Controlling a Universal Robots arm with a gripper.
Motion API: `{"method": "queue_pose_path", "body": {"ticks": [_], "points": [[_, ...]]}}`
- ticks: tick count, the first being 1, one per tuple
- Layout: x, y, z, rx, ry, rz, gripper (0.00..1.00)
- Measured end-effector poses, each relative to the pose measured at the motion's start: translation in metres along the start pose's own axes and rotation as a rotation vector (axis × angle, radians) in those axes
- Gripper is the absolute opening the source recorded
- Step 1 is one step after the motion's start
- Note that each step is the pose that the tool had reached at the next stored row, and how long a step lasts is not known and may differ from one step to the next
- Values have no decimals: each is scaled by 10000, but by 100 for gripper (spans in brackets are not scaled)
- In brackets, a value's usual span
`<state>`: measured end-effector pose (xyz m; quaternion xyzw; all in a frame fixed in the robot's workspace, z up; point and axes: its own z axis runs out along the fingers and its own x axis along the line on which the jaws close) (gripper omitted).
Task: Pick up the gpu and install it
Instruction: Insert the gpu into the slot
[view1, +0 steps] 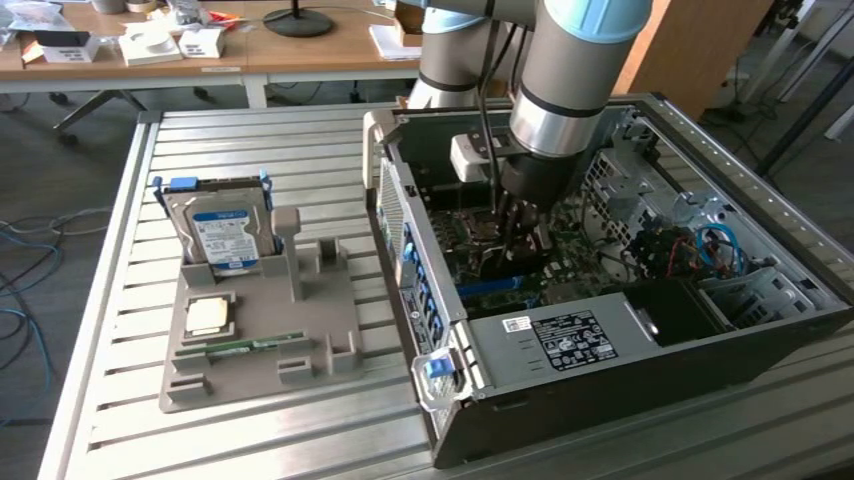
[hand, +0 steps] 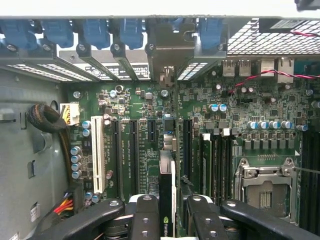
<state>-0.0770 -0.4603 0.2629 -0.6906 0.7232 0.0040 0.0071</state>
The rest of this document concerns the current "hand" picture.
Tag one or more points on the open black PC case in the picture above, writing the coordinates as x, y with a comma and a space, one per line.
250, 42

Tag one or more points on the blue card retention clip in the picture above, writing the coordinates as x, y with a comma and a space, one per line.
17, 33
57, 32
131, 32
210, 32
96, 32

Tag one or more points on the tall silver network port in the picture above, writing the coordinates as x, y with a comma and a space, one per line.
285, 70

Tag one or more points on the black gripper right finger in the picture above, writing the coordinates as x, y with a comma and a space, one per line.
207, 222

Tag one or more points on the green motherboard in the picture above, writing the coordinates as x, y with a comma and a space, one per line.
150, 105

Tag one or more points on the socket locking lever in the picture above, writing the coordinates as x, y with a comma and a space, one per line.
307, 170

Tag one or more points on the short PCIe expansion slot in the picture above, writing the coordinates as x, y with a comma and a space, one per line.
151, 130

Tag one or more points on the silver USB port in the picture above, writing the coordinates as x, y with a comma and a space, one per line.
228, 68
245, 68

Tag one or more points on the long PCIe expansion slot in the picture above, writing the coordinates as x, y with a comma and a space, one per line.
116, 157
134, 155
188, 145

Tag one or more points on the black case fan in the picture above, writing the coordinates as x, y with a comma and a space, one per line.
267, 26

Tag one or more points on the empty black RAM slot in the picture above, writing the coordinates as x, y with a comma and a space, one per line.
217, 170
227, 170

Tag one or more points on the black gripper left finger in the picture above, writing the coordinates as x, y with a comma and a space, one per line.
145, 220

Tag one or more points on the white PCI expansion slot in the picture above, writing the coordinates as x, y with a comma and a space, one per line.
98, 155

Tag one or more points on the white power connector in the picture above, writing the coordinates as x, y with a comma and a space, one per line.
71, 113

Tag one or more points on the metal CPU socket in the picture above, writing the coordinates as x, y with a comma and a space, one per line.
265, 190

